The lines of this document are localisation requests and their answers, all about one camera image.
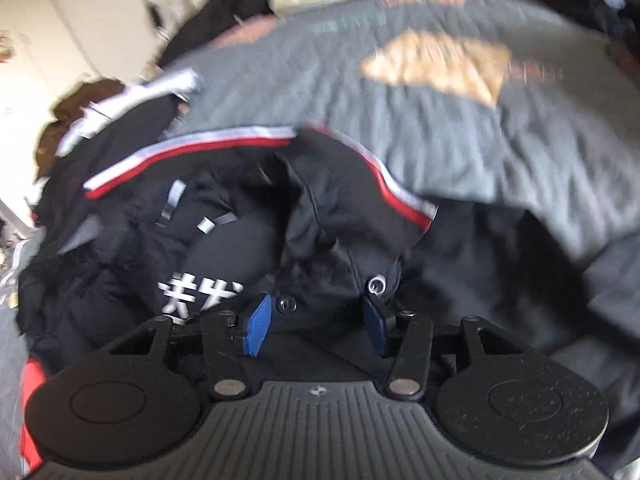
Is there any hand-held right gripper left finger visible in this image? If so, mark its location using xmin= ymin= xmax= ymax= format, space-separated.
xmin=124 ymin=294 xmax=273 ymax=401

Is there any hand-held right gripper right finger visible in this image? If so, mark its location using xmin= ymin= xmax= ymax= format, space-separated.
xmin=362 ymin=294 xmax=508 ymax=401

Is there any black and red polo shirt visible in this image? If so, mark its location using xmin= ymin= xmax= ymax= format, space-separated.
xmin=17 ymin=122 xmax=601 ymax=466

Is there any grey quilted bedspread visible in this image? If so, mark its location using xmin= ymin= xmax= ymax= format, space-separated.
xmin=165 ymin=0 xmax=640 ymax=286

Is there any black garment with white trim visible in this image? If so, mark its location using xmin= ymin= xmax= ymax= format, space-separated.
xmin=55 ymin=70 xmax=201 ymax=161

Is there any brown coat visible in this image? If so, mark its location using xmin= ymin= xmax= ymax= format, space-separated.
xmin=35 ymin=77 xmax=131 ymax=181

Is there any black jacket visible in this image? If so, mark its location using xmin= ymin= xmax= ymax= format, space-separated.
xmin=160 ymin=0 xmax=301 ymax=66

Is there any black hairbrush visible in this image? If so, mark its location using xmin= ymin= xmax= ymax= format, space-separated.
xmin=142 ymin=0 xmax=166 ymax=31

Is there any white wardrobe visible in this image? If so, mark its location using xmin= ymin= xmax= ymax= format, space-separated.
xmin=0 ymin=0 xmax=101 ymax=211

